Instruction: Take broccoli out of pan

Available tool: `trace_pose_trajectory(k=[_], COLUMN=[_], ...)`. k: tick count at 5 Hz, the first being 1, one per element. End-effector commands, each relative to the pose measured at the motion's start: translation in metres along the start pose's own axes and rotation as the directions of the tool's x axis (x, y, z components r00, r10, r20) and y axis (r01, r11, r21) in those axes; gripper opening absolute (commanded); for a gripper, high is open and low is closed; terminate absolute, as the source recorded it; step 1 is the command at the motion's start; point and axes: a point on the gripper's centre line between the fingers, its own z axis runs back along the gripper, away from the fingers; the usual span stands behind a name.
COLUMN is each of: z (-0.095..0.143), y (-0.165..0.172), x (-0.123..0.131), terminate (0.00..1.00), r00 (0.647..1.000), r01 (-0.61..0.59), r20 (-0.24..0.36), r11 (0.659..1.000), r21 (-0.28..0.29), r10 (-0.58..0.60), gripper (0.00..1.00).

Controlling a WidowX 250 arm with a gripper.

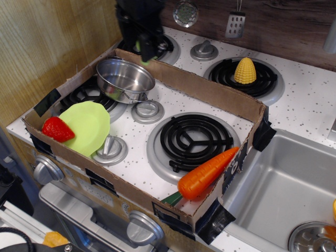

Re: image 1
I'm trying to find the back left black burner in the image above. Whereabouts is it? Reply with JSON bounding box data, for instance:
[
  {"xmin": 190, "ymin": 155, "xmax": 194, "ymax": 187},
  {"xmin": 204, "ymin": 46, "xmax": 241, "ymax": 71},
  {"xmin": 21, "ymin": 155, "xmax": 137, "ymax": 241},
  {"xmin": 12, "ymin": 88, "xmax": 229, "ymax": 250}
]
[{"xmin": 112, "ymin": 35, "xmax": 181, "ymax": 65}]

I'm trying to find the silver front knob right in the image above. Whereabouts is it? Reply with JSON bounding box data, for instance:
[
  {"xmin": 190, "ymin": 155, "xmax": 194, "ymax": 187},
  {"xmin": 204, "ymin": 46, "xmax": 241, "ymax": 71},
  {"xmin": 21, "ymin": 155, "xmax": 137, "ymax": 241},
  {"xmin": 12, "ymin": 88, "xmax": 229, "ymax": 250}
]
[{"xmin": 127, "ymin": 210, "xmax": 164, "ymax": 246}]

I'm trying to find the silver front knob left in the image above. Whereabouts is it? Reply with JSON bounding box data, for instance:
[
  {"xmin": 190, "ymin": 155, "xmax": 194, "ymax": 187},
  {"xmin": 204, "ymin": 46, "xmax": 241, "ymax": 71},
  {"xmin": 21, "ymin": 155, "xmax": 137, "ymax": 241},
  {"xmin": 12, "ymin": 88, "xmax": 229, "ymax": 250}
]
[{"xmin": 33, "ymin": 155, "xmax": 65, "ymax": 185}]

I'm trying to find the front right black burner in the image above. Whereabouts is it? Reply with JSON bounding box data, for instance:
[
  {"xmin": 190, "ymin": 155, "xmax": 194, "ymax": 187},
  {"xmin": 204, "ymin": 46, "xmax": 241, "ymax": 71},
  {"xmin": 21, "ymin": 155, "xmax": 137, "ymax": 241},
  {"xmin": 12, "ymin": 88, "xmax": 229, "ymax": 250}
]
[{"xmin": 146, "ymin": 112, "xmax": 240, "ymax": 184}]

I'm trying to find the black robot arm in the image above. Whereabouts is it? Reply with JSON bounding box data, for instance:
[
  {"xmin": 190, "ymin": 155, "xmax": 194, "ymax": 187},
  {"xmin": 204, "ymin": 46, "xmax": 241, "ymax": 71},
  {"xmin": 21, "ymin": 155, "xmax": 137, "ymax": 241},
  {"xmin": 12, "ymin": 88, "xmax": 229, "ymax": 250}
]
[{"xmin": 116, "ymin": 1, "xmax": 165, "ymax": 62}]

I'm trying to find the silver pot in sink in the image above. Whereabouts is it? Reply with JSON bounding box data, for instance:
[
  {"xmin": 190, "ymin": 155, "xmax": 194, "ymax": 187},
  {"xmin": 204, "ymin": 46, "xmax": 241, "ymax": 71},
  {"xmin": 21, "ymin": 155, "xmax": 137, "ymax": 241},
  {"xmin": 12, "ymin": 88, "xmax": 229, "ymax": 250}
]
[{"xmin": 287, "ymin": 222, "xmax": 335, "ymax": 251}]

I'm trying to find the silver knob inside fence centre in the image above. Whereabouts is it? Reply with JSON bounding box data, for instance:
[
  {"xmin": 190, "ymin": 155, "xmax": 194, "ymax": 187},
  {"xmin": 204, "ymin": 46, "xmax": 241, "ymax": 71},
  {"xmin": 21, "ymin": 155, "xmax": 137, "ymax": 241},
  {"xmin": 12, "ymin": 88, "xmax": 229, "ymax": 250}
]
[{"xmin": 131, "ymin": 100, "xmax": 164, "ymax": 124}]

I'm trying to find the front left black burner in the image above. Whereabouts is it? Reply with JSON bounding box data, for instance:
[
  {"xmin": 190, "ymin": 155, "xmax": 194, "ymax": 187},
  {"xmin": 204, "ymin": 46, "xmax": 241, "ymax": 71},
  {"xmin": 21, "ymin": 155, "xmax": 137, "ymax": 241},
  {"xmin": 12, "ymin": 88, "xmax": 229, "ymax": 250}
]
[{"xmin": 51, "ymin": 75, "xmax": 127, "ymax": 123}]

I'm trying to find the silver knob at back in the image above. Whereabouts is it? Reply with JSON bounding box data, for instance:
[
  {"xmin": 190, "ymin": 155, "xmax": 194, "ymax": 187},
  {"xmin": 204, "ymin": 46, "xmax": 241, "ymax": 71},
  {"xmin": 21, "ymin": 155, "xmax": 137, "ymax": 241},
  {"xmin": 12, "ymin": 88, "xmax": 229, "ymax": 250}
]
[{"xmin": 190, "ymin": 40, "xmax": 219, "ymax": 61}]

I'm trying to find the brown cardboard fence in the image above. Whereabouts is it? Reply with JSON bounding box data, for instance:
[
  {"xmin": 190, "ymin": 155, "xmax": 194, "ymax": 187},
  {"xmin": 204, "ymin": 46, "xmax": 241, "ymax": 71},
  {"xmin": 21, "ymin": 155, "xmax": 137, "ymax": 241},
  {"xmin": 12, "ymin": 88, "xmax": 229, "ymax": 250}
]
[{"xmin": 22, "ymin": 48, "xmax": 277, "ymax": 245}]

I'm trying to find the orange toy carrot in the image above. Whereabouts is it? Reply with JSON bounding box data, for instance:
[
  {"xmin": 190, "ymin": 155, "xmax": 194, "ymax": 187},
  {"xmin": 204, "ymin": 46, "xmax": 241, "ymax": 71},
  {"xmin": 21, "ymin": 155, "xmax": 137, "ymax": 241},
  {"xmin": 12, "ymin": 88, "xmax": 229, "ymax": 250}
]
[{"xmin": 162, "ymin": 147, "xmax": 239, "ymax": 206}]

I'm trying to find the silver knob by plate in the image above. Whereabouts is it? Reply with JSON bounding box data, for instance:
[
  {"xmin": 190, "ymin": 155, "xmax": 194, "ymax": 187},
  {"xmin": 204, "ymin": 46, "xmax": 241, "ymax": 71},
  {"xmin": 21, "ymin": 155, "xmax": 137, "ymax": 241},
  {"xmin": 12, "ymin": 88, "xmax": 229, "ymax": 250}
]
[{"xmin": 92, "ymin": 135, "xmax": 128, "ymax": 166}]

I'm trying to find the hanging silver strainer ladle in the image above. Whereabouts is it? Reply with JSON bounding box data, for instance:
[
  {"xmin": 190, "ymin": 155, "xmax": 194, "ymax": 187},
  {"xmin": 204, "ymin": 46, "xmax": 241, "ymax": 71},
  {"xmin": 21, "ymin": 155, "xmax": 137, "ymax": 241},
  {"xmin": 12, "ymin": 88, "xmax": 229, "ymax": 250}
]
[{"xmin": 173, "ymin": 1, "xmax": 198, "ymax": 28}]

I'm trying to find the black burner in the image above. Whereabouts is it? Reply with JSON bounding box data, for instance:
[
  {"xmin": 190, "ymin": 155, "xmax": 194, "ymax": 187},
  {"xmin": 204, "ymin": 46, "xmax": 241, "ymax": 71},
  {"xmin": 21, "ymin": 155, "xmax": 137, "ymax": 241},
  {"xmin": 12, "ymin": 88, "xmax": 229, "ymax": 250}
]
[
  {"xmin": 112, "ymin": 35, "xmax": 181, "ymax": 65},
  {"xmin": 204, "ymin": 57, "xmax": 285, "ymax": 106},
  {"xmin": 146, "ymin": 112, "xmax": 240, "ymax": 184},
  {"xmin": 51, "ymin": 75, "xmax": 127, "ymax": 123}
]

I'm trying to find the light green toy broccoli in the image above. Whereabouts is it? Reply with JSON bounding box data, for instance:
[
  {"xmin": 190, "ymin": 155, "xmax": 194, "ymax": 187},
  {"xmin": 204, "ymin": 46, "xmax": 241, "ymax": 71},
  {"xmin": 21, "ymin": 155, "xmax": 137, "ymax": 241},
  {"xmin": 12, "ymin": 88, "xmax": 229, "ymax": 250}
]
[{"xmin": 134, "ymin": 40, "xmax": 158, "ymax": 66}]

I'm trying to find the orange object bottom left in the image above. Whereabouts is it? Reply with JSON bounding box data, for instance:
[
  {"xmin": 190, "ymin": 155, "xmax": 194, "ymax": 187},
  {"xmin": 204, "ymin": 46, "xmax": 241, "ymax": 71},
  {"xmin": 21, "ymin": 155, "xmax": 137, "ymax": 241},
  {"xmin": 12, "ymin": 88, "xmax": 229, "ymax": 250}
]
[{"xmin": 42, "ymin": 231, "xmax": 69, "ymax": 248}]

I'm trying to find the hanging silver slotted spatula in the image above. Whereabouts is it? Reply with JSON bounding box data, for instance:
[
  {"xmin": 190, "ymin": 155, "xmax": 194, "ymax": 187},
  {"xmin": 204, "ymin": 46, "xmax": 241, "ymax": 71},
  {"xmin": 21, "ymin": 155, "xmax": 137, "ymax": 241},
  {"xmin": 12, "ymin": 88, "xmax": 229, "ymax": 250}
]
[{"xmin": 225, "ymin": 1, "xmax": 246, "ymax": 38}]

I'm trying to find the red toy strawberry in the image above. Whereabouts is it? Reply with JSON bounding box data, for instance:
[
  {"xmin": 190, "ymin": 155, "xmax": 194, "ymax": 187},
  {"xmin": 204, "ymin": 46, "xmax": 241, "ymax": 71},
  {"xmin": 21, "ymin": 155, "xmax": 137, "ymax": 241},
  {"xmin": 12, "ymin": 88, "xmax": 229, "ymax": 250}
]
[{"xmin": 41, "ymin": 117, "xmax": 75, "ymax": 143}]

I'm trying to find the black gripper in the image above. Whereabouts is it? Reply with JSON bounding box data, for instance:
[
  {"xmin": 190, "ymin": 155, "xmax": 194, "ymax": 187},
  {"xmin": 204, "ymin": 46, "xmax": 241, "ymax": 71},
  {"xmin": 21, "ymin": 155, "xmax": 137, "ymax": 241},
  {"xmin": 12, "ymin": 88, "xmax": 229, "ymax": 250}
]
[{"xmin": 117, "ymin": 10, "xmax": 168, "ymax": 62}]

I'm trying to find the back right black burner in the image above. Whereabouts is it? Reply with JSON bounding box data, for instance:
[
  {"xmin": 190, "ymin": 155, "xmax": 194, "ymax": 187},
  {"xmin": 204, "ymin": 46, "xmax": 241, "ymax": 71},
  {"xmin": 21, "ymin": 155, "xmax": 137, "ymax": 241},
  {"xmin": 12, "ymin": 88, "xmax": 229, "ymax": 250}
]
[{"xmin": 204, "ymin": 57, "xmax": 285, "ymax": 106}]

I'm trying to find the grey toy sink basin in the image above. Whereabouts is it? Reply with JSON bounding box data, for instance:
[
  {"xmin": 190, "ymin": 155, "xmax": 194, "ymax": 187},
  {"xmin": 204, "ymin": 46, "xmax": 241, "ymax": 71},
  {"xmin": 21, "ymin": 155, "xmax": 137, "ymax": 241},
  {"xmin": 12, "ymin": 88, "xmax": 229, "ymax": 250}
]
[{"xmin": 223, "ymin": 130, "xmax": 335, "ymax": 251}]

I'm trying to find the yellow toy corn cob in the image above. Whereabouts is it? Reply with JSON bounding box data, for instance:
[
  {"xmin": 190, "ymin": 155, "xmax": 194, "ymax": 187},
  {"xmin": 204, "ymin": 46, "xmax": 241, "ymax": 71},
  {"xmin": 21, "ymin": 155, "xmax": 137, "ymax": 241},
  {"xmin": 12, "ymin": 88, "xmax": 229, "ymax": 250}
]
[{"xmin": 234, "ymin": 57, "xmax": 257, "ymax": 85}]

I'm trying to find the light green plastic plate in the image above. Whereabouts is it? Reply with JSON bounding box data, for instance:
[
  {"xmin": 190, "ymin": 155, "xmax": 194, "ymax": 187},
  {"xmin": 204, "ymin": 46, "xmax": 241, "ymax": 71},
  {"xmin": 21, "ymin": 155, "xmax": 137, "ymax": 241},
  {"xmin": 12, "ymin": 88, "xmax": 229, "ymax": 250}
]
[{"xmin": 59, "ymin": 101, "xmax": 110, "ymax": 157}]

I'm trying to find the silver oven door handle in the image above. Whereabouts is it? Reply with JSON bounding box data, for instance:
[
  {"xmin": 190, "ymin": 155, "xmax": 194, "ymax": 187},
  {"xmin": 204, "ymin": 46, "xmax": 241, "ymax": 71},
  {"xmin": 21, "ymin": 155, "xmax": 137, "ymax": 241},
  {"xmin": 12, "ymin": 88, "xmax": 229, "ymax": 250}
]
[{"xmin": 39, "ymin": 183, "xmax": 168, "ymax": 251}]

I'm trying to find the small steel pan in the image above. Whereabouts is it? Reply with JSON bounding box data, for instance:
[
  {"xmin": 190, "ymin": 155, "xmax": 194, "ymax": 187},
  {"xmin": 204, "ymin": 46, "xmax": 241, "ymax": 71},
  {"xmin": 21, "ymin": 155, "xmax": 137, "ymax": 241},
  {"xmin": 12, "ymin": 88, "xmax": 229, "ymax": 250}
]
[{"xmin": 96, "ymin": 58, "xmax": 155, "ymax": 104}]

